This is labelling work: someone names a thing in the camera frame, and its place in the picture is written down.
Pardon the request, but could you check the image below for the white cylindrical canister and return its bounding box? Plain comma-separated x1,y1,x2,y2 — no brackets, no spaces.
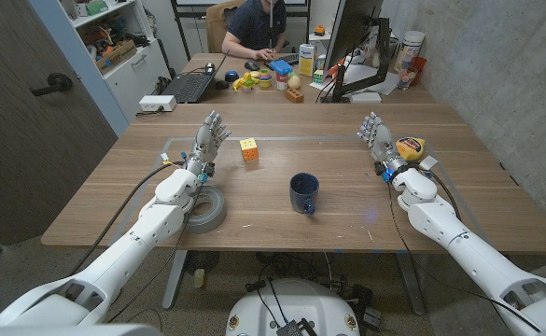
393,30,427,74

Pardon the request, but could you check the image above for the black door handle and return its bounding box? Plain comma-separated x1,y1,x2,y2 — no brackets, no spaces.
30,72,74,97

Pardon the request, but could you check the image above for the white power strip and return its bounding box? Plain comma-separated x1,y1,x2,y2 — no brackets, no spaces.
138,94,178,113

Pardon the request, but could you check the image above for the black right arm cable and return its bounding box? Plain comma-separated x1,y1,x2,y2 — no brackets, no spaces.
385,167,543,333

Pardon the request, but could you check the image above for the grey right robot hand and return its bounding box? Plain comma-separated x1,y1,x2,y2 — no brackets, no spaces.
357,111,409,183

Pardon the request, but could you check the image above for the white shelf cabinet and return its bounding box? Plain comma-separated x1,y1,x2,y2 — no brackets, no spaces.
27,0,172,137

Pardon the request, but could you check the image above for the black keyboard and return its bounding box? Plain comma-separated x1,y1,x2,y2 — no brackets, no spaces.
265,52,301,71

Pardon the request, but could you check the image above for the black computer monitor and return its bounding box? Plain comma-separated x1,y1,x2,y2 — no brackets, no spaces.
322,0,391,104

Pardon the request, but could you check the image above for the dark blue ceramic mug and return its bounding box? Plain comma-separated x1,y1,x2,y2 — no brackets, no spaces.
288,172,321,217

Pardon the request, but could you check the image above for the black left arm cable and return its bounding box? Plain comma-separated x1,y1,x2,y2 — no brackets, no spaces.
68,161,186,277

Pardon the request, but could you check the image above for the blue lid toy container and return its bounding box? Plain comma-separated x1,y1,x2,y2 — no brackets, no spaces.
270,59,294,91

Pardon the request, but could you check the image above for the grey duct tape roll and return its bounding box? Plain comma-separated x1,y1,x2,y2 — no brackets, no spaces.
186,185,228,235

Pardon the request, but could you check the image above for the white and yellow carton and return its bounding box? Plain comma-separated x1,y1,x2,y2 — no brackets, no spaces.
298,43,317,78

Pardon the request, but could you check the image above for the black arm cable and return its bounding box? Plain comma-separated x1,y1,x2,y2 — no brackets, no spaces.
385,167,543,333
68,161,186,277

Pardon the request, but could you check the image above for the yellow round toy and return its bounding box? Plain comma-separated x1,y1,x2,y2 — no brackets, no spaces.
395,136,427,162

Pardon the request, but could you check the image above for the black laptop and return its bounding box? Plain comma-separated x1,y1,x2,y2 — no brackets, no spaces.
161,54,228,105

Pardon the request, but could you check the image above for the cardboard box of items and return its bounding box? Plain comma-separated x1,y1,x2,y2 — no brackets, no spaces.
93,39,138,76

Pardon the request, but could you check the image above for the yellow banana toy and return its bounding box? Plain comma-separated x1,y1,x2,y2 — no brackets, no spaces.
231,71,259,93

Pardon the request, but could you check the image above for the red cup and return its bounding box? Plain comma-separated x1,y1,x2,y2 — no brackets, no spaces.
407,56,427,88

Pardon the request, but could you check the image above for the white robot torso base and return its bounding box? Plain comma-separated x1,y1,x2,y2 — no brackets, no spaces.
225,278,361,336

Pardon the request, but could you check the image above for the person in dark shirt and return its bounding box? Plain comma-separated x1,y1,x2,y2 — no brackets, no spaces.
221,0,288,62

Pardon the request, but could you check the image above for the brown office chair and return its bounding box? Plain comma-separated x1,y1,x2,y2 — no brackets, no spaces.
205,0,245,54

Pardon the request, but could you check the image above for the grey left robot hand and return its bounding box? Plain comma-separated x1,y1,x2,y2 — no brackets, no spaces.
186,110,232,178

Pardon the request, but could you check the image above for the colourful puzzle cube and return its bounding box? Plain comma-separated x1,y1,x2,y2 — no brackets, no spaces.
239,137,260,162

